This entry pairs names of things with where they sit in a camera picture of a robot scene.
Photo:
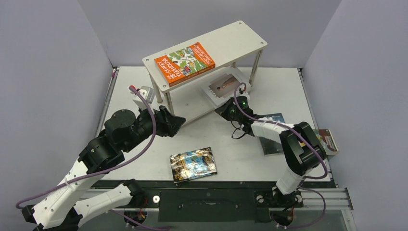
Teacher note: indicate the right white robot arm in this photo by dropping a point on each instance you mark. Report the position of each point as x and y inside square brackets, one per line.
[301, 148]

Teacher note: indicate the black blue treehouse book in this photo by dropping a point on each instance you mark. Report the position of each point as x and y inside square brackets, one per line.
[192, 165]

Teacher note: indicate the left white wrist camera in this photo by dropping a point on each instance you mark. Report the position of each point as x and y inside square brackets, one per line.
[144, 92]

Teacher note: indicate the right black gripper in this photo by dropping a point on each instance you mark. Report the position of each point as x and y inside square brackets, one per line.
[225, 110]

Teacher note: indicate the yellow red paperback book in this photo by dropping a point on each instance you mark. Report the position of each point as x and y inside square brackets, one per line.
[326, 139]

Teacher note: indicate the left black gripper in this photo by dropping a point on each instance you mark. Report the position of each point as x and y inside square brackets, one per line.
[167, 124]

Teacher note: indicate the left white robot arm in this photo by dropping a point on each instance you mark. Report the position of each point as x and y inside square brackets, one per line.
[63, 209]

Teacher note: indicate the white style magazine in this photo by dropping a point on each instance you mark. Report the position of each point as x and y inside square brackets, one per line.
[223, 84]

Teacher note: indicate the dark blue paperback book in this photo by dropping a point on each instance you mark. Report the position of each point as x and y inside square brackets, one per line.
[271, 147]

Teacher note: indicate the white two-tier shelf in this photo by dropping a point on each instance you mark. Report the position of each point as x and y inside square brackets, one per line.
[191, 78]

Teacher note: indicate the orange 78-storey treehouse book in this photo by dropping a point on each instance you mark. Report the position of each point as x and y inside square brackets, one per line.
[182, 65]

